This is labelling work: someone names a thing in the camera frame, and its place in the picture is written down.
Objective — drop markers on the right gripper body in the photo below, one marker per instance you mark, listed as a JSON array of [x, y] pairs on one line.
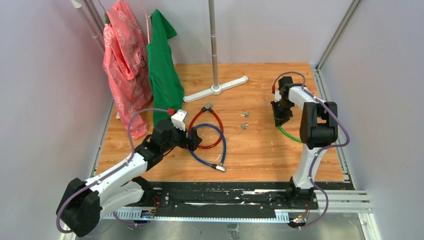
[[282, 109]]

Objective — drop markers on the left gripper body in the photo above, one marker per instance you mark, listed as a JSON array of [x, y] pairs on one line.
[[179, 138]]

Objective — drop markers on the green cable lock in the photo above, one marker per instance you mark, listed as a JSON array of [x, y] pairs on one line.
[[289, 135]]

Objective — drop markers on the blue cable lock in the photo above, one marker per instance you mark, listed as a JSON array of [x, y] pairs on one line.
[[216, 163]]

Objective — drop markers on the blue lock silver keys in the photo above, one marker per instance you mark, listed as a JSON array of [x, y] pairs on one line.
[[244, 126]]

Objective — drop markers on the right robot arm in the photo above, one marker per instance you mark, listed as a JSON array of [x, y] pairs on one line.
[[318, 130]]

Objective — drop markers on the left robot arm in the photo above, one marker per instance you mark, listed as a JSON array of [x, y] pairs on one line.
[[116, 175]]

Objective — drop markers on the green t-shirt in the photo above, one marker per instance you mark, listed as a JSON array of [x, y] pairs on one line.
[[166, 87]]

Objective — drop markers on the white clothes rack stand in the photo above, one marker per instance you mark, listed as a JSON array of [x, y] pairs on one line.
[[216, 88]]

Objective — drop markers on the pink patterned garment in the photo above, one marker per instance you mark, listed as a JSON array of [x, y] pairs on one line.
[[126, 64]]

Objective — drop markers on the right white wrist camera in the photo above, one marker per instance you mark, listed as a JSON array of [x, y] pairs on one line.
[[276, 93]]

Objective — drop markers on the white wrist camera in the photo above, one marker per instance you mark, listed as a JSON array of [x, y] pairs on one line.
[[178, 118], [276, 93]]

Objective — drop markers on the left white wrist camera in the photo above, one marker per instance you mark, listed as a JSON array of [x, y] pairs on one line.
[[178, 118]]

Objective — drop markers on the aluminium frame rail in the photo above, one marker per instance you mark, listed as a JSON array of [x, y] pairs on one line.
[[329, 201]]

